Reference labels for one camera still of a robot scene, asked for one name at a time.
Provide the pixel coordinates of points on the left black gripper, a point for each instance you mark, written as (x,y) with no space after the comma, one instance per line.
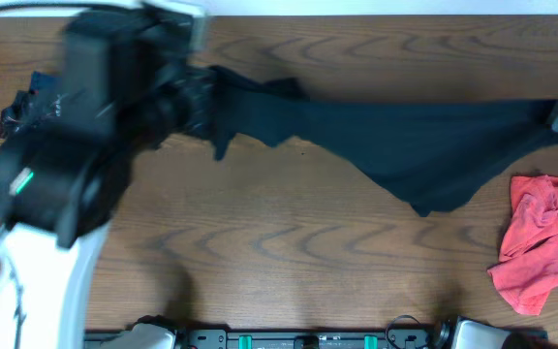
(205,95)

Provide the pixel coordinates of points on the red t-shirt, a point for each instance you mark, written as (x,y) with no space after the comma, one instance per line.
(528,259)

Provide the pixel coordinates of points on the black t-shirt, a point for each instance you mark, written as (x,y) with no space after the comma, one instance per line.
(434,157)

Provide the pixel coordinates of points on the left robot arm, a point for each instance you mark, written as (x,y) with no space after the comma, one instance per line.
(126,84)

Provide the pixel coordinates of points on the folded navy blue shirt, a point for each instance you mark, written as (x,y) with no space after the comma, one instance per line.
(41,81)

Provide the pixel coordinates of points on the folded black printed shirt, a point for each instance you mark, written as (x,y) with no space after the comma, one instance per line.
(17,111)

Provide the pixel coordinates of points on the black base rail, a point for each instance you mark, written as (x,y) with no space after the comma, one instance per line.
(284,340)

